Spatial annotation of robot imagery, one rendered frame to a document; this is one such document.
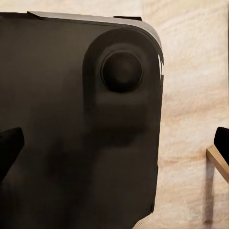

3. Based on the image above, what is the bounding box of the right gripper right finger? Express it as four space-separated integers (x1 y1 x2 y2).
214 126 229 164

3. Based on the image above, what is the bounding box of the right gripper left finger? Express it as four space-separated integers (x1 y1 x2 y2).
0 127 25 184

